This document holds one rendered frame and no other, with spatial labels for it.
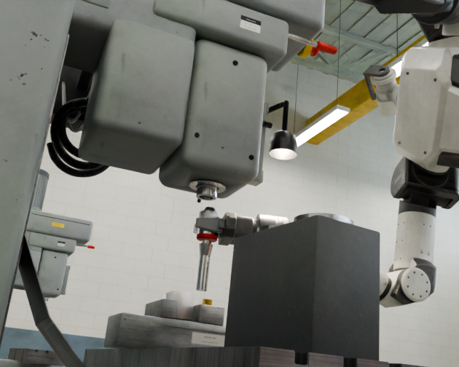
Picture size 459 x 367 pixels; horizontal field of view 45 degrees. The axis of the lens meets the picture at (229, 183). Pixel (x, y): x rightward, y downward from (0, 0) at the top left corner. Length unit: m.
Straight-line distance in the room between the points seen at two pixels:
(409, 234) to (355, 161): 8.59
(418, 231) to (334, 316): 0.68
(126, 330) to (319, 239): 0.57
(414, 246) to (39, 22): 0.95
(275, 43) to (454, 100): 0.42
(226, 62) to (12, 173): 0.57
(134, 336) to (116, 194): 6.90
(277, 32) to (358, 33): 7.98
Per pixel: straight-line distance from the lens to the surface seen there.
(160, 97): 1.18
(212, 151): 1.19
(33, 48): 1.05
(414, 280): 1.34
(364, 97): 8.24
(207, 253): 1.22
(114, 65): 1.18
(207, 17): 1.31
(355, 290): 0.79
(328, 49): 1.44
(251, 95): 1.28
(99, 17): 1.24
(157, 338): 1.22
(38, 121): 0.99
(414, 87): 1.31
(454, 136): 1.26
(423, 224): 1.41
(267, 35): 1.35
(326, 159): 9.63
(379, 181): 10.14
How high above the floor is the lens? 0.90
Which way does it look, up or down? 19 degrees up
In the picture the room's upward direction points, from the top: 6 degrees clockwise
